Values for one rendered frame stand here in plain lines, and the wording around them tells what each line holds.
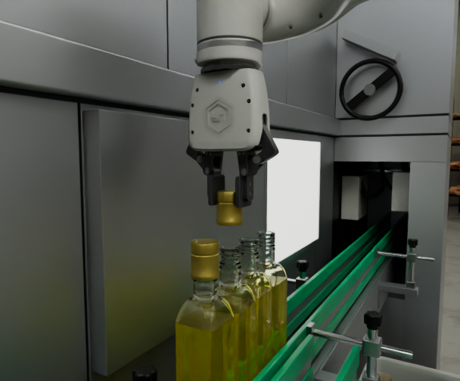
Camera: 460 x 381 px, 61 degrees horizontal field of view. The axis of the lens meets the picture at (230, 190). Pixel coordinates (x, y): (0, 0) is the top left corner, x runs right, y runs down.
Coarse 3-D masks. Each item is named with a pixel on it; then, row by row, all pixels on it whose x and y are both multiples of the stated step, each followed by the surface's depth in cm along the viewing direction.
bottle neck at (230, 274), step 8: (224, 248) 53; (232, 248) 53; (240, 248) 52; (224, 256) 51; (232, 256) 51; (240, 256) 52; (224, 264) 51; (232, 264) 51; (240, 264) 52; (224, 272) 51; (232, 272) 51; (240, 272) 52; (224, 280) 51; (232, 280) 51; (240, 280) 52
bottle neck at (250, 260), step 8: (240, 240) 57; (248, 240) 58; (256, 240) 56; (248, 248) 56; (256, 248) 56; (248, 256) 56; (256, 256) 56; (248, 264) 56; (256, 264) 57; (248, 272) 56; (256, 272) 57
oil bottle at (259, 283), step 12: (252, 276) 56; (264, 276) 57; (252, 288) 55; (264, 288) 56; (264, 300) 56; (264, 312) 56; (264, 324) 56; (264, 336) 57; (264, 348) 57; (264, 360) 57
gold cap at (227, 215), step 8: (216, 192) 51; (224, 192) 50; (232, 192) 50; (224, 200) 50; (232, 200) 50; (216, 208) 52; (224, 208) 50; (232, 208) 50; (240, 208) 51; (216, 216) 52; (224, 216) 50; (232, 216) 50; (240, 216) 51; (224, 224) 50; (232, 224) 50; (240, 224) 51
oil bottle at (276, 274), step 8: (272, 264) 61; (264, 272) 60; (272, 272) 60; (280, 272) 61; (272, 280) 59; (280, 280) 61; (272, 288) 59; (280, 288) 61; (272, 296) 59; (280, 296) 61; (272, 304) 60; (280, 304) 61; (272, 312) 60; (280, 312) 61; (272, 320) 60; (280, 320) 62; (272, 328) 60; (280, 328) 62; (272, 336) 60; (280, 336) 62; (272, 344) 60; (280, 344) 62; (272, 352) 60
